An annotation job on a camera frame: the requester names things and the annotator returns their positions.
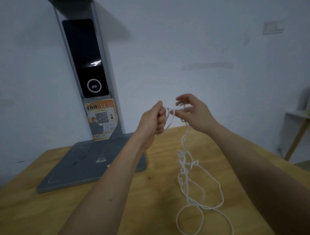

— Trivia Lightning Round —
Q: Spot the person's right hand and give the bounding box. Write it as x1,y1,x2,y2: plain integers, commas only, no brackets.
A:
170,94,220,135

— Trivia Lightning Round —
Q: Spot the person's left hand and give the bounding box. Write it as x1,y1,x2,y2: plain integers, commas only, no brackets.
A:
134,100,167,151

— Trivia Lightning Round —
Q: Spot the white string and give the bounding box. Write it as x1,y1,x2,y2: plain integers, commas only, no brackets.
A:
161,104,234,235

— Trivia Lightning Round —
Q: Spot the person's right forearm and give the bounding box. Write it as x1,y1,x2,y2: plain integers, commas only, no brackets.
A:
206,122,310,235

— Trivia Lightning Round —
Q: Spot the person's left forearm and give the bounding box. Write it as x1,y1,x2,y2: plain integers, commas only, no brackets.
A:
58,135,155,235

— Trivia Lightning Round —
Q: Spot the orange paper sticker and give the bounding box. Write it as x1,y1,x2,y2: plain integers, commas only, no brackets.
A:
84,98,119,141

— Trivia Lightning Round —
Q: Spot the grey scanner stand with base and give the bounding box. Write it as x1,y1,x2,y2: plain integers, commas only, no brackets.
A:
36,0,148,194

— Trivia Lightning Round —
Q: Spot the white side table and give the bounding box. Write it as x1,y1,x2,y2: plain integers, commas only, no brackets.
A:
277,87,310,165

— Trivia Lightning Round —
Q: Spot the wooden table leg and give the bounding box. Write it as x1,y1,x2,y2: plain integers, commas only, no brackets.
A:
284,118,310,162

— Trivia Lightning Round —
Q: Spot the white wall switch plate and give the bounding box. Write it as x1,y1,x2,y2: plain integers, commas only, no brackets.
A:
263,20,284,35

